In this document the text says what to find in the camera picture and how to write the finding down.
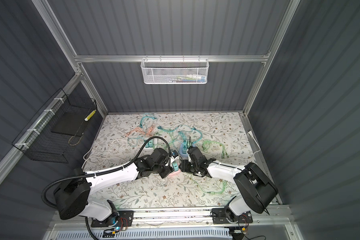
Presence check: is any white wire basket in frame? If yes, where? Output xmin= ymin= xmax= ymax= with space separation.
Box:
xmin=141 ymin=60 xmax=210 ymax=85

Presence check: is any pink power strip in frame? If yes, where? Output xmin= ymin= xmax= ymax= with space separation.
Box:
xmin=167 ymin=170 xmax=182 ymax=178

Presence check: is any green multi-head cable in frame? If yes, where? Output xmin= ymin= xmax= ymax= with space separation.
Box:
xmin=201 ymin=139 xmax=229 ymax=160

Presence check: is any blue power strip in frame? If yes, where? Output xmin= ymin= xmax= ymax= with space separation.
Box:
xmin=179 ymin=141 xmax=189 ymax=161

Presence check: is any teal charger plug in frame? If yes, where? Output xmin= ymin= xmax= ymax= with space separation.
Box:
xmin=172 ymin=162 xmax=179 ymax=172

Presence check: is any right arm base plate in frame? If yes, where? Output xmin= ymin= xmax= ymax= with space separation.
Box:
xmin=210 ymin=208 xmax=253 ymax=224

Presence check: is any yellow marker pen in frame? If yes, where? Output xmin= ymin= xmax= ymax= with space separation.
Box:
xmin=84 ymin=110 xmax=97 ymax=122

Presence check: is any black wire basket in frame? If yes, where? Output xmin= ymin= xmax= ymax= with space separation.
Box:
xmin=12 ymin=91 xmax=98 ymax=164

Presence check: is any green cable near front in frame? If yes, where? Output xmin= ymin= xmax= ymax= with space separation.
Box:
xmin=190 ymin=175 xmax=229 ymax=196

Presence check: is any black corrugated conduit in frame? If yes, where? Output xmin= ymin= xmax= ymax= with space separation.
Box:
xmin=41 ymin=136 xmax=172 ymax=240

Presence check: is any pink multi-head charging cable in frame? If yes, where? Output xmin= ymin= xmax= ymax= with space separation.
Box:
xmin=125 ymin=125 xmax=156 ymax=139

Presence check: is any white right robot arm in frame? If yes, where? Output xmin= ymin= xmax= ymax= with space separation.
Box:
xmin=180 ymin=147 xmax=279 ymax=223

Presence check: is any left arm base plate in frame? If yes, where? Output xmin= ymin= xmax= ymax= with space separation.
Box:
xmin=91 ymin=211 xmax=135 ymax=228

